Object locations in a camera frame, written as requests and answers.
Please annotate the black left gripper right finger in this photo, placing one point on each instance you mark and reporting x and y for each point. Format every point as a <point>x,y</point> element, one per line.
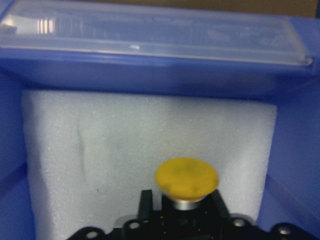
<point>220,209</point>

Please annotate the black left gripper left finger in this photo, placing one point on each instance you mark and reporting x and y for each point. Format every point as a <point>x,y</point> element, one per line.
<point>145,207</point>

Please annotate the far blue storage bin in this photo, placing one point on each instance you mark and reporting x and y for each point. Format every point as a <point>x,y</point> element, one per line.
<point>77,46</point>

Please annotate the white foam pad far bin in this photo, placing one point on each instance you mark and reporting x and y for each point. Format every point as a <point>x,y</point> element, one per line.
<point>89,155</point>

